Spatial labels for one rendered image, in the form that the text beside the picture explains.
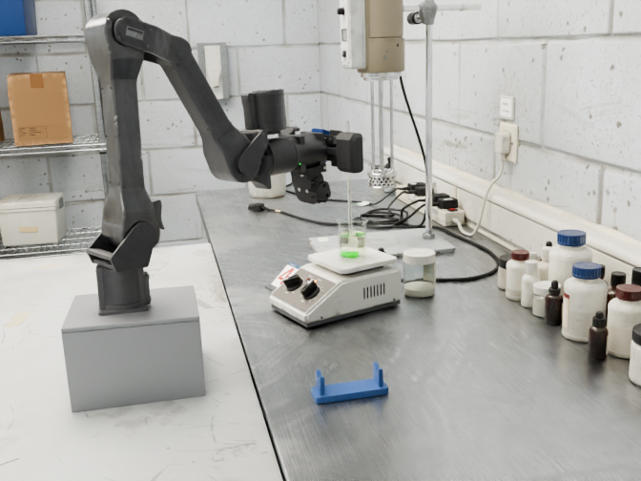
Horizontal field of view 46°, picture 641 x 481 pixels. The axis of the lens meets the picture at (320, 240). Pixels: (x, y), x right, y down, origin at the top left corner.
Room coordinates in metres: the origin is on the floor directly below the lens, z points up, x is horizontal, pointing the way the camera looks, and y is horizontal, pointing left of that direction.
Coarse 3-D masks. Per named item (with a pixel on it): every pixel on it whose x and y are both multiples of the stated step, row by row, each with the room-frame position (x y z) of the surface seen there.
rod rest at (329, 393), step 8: (376, 368) 0.94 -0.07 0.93; (320, 376) 0.91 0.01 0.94; (376, 376) 0.93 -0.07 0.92; (320, 384) 0.90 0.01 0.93; (336, 384) 0.94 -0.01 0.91; (344, 384) 0.94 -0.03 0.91; (352, 384) 0.94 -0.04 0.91; (360, 384) 0.93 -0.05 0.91; (368, 384) 0.93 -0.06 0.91; (376, 384) 0.93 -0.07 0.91; (384, 384) 0.93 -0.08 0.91; (312, 392) 0.92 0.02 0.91; (320, 392) 0.90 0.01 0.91; (328, 392) 0.91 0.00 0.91; (336, 392) 0.91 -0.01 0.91; (344, 392) 0.91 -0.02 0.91; (352, 392) 0.91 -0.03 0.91; (360, 392) 0.91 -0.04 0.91; (368, 392) 0.91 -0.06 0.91; (376, 392) 0.92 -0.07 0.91; (384, 392) 0.92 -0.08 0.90; (320, 400) 0.90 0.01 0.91; (328, 400) 0.90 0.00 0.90; (336, 400) 0.90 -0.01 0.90; (344, 400) 0.91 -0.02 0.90
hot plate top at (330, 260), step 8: (368, 248) 1.34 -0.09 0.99; (312, 256) 1.30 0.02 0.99; (320, 256) 1.30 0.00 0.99; (328, 256) 1.30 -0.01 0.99; (336, 256) 1.29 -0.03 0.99; (368, 256) 1.29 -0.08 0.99; (376, 256) 1.28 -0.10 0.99; (384, 256) 1.28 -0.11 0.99; (392, 256) 1.28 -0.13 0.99; (320, 264) 1.27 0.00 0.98; (328, 264) 1.25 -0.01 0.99; (336, 264) 1.24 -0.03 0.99; (344, 264) 1.24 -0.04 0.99; (352, 264) 1.24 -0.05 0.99; (360, 264) 1.23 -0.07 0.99; (368, 264) 1.24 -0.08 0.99; (376, 264) 1.24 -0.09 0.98; (384, 264) 1.25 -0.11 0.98; (344, 272) 1.21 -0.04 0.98; (352, 272) 1.22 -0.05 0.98
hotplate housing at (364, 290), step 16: (320, 272) 1.26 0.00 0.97; (336, 272) 1.25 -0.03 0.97; (368, 272) 1.25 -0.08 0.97; (384, 272) 1.25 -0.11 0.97; (400, 272) 1.26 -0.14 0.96; (336, 288) 1.20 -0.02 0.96; (352, 288) 1.21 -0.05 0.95; (368, 288) 1.23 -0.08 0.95; (384, 288) 1.25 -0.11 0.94; (400, 288) 1.26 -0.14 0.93; (272, 304) 1.27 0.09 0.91; (288, 304) 1.22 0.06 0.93; (320, 304) 1.18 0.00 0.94; (336, 304) 1.19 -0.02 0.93; (352, 304) 1.21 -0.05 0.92; (368, 304) 1.23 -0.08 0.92; (384, 304) 1.25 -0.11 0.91; (304, 320) 1.17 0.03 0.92; (320, 320) 1.18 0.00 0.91; (336, 320) 1.20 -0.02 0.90
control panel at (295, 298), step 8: (296, 272) 1.30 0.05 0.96; (304, 272) 1.28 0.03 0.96; (304, 280) 1.26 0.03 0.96; (320, 280) 1.24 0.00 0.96; (328, 280) 1.22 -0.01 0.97; (280, 288) 1.27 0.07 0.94; (320, 288) 1.21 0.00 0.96; (328, 288) 1.20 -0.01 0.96; (280, 296) 1.25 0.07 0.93; (288, 296) 1.24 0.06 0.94; (296, 296) 1.23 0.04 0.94; (320, 296) 1.19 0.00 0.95; (296, 304) 1.20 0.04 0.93; (304, 304) 1.19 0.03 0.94; (312, 304) 1.18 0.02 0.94
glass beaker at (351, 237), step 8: (344, 216) 1.30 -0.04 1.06; (352, 216) 1.30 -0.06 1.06; (360, 216) 1.30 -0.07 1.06; (344, 224) 1.26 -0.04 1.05; (352, 224) 1.25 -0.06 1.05; (360, 224) 1.25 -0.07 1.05; (344, 232) 1.26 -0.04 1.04; (352, 232) 1.25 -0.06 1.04; (360, 232) 1.26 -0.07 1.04; (344, 240) 1.26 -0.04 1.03; (352, 240) 1.25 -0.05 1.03; (360, 240) 1.26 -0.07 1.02; (344, 248) 1.26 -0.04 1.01; (352, 248) 1.25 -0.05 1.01; (360, 248) 1.26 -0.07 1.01; (344, 256) 1.26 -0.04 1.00; (352, 256) 1.25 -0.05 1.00; (360, 256) 1.26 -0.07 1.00
